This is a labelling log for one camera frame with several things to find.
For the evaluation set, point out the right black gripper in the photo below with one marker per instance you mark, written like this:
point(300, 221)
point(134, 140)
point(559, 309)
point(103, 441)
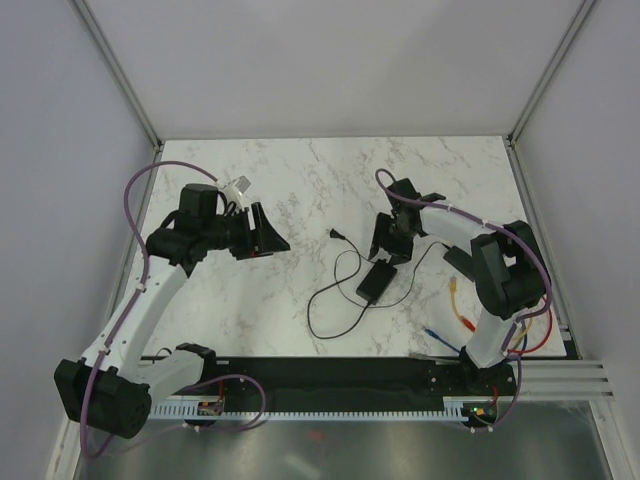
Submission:
point(401, 252)

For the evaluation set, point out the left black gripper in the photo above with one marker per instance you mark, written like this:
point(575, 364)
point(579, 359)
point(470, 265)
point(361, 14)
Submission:
point(264, 237)

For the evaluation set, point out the black power adapter with cord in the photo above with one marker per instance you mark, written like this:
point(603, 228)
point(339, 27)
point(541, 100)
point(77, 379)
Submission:
point(371, 288)

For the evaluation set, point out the black network switch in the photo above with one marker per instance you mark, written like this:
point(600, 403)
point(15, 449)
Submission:
point(460, 261)

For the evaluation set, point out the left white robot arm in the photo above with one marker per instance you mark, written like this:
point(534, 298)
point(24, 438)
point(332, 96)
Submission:
point(107, 388)

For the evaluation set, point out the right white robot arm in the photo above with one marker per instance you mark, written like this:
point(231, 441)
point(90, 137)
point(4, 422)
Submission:
point(511, 280)

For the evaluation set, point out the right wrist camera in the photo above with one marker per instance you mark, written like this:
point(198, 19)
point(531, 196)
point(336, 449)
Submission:
point(402, 188)

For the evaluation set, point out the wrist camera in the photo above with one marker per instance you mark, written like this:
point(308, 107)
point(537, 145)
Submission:
point(402, 188)
point(235, 191)

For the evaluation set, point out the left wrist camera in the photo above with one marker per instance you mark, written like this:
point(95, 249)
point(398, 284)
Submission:
point(235, 191)

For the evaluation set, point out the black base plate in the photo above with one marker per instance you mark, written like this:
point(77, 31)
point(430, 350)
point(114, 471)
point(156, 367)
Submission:
point(362, 384)

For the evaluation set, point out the white slotted cable duct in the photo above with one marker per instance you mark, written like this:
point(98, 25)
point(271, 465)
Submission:
point(185, 408)

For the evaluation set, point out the aluminium front rail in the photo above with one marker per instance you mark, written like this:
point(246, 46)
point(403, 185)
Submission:
point(565, 380)

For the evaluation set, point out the left aluminium frame post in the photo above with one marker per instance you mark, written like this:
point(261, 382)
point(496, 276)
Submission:
point(102, 44)

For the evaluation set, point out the aluminium frame post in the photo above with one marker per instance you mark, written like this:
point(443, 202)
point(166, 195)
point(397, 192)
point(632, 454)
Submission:
point(102, 44)
point(573, 29)

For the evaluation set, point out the right aluminium frame post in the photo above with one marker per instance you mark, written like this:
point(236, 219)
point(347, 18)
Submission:
point(573, 29)

